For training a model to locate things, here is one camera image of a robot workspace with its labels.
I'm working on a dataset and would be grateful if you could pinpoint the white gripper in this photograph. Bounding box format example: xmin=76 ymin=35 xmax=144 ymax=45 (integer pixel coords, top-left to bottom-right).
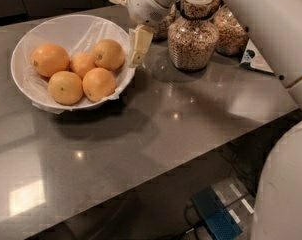
xmin=109 ymin=0 xmax=171 ymax=65

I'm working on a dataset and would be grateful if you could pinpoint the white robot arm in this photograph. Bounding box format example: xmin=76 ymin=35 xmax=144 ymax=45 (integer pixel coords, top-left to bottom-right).
xmin=108 ymin=67 xmax=302 ymax=240

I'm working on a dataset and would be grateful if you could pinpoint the white bowl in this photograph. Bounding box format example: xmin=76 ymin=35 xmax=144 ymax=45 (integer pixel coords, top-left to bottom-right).
xmin=10 ymin=14 xmax=138 ymax=113

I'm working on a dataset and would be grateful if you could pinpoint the small middle orange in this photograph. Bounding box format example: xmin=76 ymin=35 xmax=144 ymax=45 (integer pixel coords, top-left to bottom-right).
xmin=70 ymin=53 xmax=95 ymax=79

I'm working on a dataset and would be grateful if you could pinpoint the left glass cereal jar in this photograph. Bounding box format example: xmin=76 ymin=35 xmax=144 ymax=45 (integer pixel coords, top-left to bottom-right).
xmin=153 ymin=5 xmax=176 ymax=40

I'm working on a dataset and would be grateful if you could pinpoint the glass cereal jar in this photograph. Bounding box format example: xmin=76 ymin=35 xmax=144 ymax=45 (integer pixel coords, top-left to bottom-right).
xmin=153 ymin=5 xmax=176 ymax=40
xmin=167 ymin=0 xmax=219 ymax=72
xmin=213 ymin=5 xmax=248 ymax=56

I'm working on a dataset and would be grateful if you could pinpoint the middle glass cereal jar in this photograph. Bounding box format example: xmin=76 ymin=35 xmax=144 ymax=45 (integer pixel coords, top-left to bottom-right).
xmin=167 ymin=0 xmax=219 ymax=72

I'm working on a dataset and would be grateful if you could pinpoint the right glass cereal jar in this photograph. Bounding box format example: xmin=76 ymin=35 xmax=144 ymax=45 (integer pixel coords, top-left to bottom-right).
xmin=213 ymin=5 xmax=248 ymax=56

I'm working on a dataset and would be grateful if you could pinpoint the white allergen information sign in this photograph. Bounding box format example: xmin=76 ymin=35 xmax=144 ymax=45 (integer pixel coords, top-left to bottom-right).
xmin=240 ymin=40 xmax=274 ymax=75

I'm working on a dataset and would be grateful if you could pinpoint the blue box under table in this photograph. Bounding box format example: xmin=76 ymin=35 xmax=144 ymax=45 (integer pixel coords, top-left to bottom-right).
xmin=191 ymin=177 xmax=255 ymax=240

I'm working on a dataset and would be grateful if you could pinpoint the black cable bundle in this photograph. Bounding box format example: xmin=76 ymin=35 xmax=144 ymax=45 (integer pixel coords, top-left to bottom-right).
xmin=220 ymin=140 xmax=265 ymax=192

